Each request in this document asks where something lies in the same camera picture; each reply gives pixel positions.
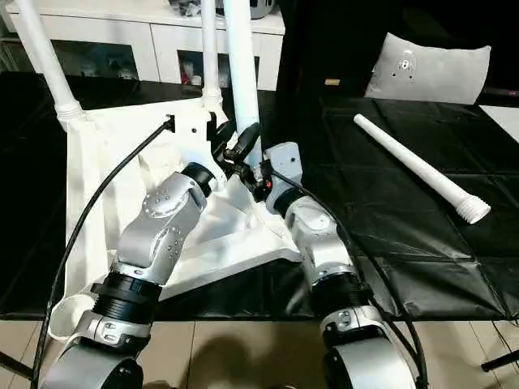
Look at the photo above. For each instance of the white plastic table leg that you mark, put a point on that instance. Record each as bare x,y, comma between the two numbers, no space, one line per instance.
241,73
44,61
421,166
211,52

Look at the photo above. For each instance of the white plastic table top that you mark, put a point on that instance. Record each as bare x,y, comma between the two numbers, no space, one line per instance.
101,162

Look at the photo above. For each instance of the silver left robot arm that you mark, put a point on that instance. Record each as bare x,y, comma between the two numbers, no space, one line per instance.
162,227

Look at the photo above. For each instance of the black box with gold label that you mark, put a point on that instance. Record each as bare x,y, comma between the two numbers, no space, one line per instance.
324,44

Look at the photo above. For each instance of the grey round pot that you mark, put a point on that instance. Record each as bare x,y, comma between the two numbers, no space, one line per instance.
263,8

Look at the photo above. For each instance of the white glass-door cabinet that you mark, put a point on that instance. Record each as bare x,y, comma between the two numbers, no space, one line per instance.
121,28

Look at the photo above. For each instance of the white pillow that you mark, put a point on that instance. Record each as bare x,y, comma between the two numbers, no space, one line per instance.
430,69

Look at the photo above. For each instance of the white flat board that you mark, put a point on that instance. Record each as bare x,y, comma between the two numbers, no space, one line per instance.
503,121

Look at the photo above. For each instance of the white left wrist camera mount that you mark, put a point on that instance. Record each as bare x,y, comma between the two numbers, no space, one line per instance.
194,133

